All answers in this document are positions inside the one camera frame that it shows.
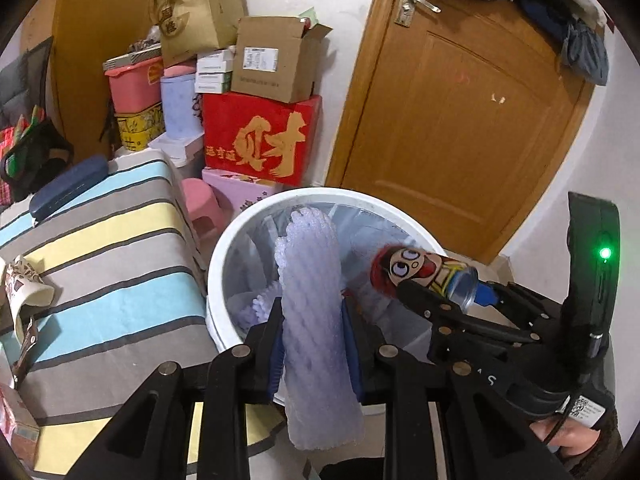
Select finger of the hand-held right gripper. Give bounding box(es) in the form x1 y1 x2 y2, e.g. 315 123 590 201
475 282 557 322
397 279 542 343

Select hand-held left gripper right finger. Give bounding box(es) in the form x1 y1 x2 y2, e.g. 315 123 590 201
340 295 571 480

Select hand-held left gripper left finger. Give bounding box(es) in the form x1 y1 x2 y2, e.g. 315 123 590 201
65 297 287 480

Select red drink can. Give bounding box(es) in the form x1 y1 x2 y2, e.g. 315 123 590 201
370 245 479 312

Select large lavender foam net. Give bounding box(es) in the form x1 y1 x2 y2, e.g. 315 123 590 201
274 208 366 453

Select small lavender foam net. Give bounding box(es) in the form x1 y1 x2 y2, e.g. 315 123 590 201
234 282 283 335

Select white round waste bin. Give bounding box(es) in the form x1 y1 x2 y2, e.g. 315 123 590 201
206 187 448 406

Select brown snack wrapper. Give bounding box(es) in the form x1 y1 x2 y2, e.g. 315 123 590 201
12 316 39 387

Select red and white small carton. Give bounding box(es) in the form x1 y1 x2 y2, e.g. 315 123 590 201
0 384 42 467

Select printed white paper cup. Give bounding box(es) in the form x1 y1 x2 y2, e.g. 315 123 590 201
0 255 55 341

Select person's right forearm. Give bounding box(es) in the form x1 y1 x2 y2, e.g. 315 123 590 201
560 400 626 480

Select person's right hand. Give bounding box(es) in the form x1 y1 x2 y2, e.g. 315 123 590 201
530 407 601 461

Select person's legs in dark pants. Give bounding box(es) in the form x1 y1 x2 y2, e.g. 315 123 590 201
320 456 397 480

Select pink plastic stool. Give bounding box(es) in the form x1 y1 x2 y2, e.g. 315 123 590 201
181 178 232 252

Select wooden door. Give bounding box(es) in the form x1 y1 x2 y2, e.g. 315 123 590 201
325 0 597 267

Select pink and purple box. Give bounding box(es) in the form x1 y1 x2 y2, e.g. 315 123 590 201
201 167 284 222

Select grey-blue cloth bag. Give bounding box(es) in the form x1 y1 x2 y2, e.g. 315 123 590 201
560 20 611 87

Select red carton with gold print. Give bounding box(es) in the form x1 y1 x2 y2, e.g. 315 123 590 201
202 94 322 187

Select dark blue glasses case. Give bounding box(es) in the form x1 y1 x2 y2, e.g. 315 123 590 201
29 155 110 222

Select yellow patterned box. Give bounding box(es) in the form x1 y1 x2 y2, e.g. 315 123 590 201
115 105 166 153

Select light purple box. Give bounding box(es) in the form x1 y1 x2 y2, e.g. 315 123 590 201
160 74 206 142

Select dark blue bag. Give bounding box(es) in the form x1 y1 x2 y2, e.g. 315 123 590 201
514 0 572 28

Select open cardboard box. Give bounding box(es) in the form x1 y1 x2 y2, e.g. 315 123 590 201
231 16 334 104

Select stack of small white boxes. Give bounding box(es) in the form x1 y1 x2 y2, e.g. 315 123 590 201
195 47 237 95

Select pink storage box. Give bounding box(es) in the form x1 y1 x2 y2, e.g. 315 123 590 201
103 55 165 114

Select black bag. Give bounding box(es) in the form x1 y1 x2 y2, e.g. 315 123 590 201
0 117 75 202

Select red plaid cloth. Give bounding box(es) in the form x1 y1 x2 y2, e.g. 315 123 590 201
0 127 22 207

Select brown paper bag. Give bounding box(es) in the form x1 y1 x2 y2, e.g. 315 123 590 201
150 0 247 68

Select grey quilted chair cushion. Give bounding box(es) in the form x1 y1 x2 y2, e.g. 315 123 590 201
0 37 54 122

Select wooden wardrobe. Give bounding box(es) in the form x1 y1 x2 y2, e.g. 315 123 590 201
50 0 171 153

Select metal door handle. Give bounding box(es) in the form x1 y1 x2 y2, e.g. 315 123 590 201
395 0 442 27

